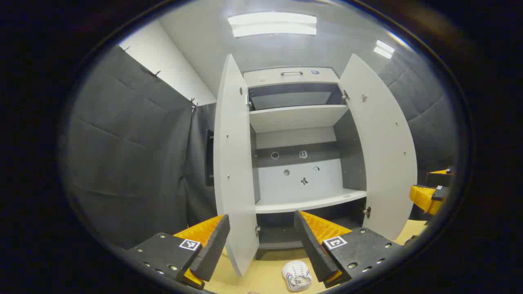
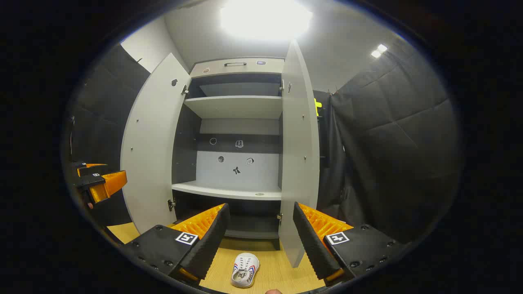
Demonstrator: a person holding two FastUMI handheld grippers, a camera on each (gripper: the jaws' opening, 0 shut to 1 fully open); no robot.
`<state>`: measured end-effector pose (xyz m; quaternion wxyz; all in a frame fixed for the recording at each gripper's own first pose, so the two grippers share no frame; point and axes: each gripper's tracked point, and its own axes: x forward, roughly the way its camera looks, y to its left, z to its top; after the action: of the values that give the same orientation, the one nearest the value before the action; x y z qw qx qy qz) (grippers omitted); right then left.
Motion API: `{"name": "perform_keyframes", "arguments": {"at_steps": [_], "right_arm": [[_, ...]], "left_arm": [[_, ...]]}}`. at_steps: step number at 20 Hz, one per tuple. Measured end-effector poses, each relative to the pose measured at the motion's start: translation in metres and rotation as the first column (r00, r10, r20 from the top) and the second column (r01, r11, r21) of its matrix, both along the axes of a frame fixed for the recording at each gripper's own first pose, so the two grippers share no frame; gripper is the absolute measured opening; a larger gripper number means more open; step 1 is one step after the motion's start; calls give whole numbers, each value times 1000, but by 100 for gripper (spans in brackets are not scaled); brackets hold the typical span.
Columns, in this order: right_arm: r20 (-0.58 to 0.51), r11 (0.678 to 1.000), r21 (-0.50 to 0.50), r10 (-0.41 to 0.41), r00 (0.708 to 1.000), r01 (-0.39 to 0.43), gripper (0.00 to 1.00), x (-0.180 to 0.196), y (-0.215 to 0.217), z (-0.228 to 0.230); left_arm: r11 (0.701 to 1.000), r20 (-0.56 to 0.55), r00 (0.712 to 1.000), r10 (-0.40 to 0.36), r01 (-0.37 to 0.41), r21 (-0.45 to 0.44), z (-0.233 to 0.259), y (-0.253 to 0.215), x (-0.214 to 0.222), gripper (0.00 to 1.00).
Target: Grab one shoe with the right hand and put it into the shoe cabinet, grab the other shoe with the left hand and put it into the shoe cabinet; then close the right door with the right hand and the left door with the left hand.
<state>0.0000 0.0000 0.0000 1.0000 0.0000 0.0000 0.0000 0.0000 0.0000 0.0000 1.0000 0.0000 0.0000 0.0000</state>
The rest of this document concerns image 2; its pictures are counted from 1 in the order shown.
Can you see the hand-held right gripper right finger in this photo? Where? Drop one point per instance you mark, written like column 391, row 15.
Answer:
column 314, row 245

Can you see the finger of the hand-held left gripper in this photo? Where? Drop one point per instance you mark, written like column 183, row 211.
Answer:
column 93, row 169
column 110, row 184

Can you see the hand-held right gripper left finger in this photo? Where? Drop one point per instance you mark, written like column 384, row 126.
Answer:
column 210, row 245

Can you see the white striped canvas shoe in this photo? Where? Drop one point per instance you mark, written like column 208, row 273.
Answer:
column 245, row 269

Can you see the grey shoe cabinet door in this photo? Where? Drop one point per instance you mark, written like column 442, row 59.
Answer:
column 151, row 155
column 300, row 163

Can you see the grey shoe cabinet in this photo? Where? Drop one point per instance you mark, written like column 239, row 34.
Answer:
column 237, row 107

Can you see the small ceiling light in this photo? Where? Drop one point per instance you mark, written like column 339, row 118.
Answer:
column 378, row 50

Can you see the large ceiling light panel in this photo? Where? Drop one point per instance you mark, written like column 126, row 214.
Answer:
column 265, row 18

